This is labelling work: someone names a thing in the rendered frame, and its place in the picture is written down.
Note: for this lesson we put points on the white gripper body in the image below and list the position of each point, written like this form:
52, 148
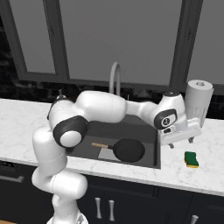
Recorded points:
186, 131

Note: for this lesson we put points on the white paper towel roll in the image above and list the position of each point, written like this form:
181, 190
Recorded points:
199, 97

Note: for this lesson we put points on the dark cupboard door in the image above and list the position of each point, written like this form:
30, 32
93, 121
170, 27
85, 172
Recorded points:
90, 208
137, 213
210, 217

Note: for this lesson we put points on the dark grey sink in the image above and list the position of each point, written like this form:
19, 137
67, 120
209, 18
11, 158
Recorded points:
145, 137

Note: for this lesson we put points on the black dishwasher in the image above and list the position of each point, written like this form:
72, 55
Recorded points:
17, 201

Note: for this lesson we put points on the green and yellow sponge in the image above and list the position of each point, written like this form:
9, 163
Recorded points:
191, 158

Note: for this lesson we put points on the dark drawer front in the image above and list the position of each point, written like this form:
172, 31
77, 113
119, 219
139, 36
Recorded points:
122, 185
178, 196

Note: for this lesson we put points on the grey curved tap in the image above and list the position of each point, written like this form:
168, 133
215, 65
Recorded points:
114, 73

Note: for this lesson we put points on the grey framed window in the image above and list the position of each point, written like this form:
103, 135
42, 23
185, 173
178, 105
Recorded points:
116, 35

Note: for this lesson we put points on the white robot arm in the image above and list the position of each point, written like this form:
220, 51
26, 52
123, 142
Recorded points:
99, 106

